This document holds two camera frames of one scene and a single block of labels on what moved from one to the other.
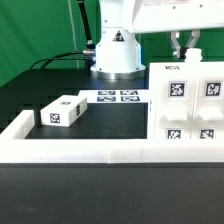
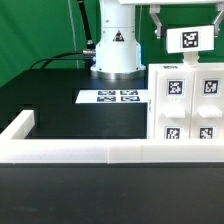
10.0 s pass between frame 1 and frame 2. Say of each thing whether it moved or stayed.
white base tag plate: stayed
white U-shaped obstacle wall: stayed
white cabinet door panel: moved
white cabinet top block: moved
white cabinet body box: stayed
